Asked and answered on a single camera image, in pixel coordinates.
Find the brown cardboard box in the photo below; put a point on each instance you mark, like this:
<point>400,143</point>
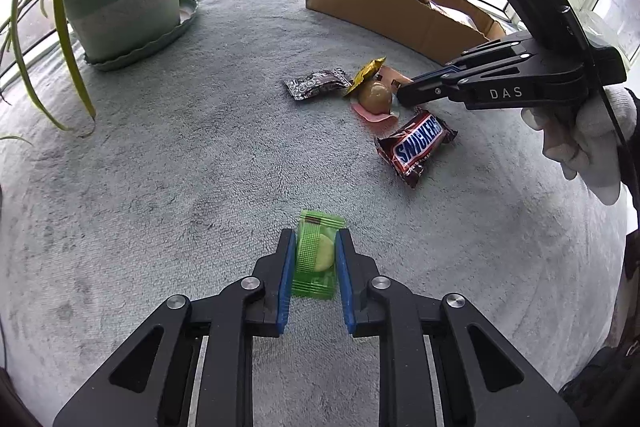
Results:
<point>375,12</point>

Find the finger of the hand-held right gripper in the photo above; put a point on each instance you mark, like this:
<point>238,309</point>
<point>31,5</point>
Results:
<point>500,54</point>
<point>425,89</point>

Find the yellow wrapped candy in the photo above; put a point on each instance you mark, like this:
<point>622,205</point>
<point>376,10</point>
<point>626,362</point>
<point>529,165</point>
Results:
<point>367,71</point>

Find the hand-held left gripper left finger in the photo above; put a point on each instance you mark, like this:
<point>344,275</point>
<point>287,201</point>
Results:
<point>285,277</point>

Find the small black snack packet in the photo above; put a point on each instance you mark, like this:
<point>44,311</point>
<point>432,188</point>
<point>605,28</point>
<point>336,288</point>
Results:
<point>317,84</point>

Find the pink brown candy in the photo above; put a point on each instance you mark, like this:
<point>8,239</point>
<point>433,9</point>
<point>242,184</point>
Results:
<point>375,96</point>

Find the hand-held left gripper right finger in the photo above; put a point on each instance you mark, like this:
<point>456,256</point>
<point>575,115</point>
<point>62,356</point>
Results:
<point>345,277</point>

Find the brown chocolate bar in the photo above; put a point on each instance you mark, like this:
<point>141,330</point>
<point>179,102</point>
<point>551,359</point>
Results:
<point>415,147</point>

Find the person's right hand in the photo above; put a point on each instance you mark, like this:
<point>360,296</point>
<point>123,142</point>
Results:
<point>590,137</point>

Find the green pot saucer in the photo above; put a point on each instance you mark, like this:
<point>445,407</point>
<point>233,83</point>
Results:
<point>170,37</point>

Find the green candy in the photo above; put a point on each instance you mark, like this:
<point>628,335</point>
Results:
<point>310,227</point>

